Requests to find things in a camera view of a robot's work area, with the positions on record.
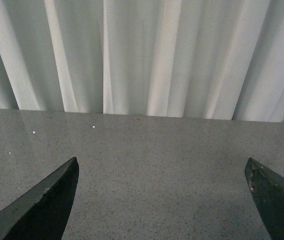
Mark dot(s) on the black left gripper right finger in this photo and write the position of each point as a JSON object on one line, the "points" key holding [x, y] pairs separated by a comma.
{"points": [[267, 190]]}

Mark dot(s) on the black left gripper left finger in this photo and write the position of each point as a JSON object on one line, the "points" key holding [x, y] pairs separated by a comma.
{"points": [[42, 212]]}

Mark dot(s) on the white pleated curtain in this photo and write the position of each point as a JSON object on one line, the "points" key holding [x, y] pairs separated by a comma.
{"points": [[209, 59]]}

